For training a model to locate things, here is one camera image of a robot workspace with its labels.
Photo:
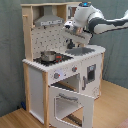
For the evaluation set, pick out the small metal pot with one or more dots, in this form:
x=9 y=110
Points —
x=48 y=56

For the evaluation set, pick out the white toy oven door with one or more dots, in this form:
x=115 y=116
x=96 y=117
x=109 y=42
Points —
x=63 y=102

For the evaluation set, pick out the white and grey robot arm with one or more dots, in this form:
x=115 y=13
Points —
x=88 y=21

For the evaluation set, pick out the white wooden toy kitchen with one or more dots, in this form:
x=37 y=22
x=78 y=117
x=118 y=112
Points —
x=39 y=78

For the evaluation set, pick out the black toy stovetop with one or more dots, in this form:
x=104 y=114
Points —
x=57 y=58

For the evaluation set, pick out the right red stove knob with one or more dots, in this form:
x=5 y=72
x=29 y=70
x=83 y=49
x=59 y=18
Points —
x=74 y=69

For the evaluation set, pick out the red stove knob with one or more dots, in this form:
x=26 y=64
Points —
x=56 y=75
x=74 y=69

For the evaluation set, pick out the left red stove knob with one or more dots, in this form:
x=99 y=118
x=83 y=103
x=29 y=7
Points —
x=56 y=75

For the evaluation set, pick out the grey toy sink basin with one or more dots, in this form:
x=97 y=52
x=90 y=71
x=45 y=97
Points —
x=79 y=51

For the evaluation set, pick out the black toy faucet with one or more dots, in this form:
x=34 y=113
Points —
x=70 y=44

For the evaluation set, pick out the white cabinet door with dispenser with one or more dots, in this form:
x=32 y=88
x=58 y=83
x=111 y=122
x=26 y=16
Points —
x=90 y=73

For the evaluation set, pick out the grey toy range hood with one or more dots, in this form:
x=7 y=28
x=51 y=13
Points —
x=48 y=18

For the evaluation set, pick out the white toy microwave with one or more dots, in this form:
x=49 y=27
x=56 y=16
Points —
x=70 y=12

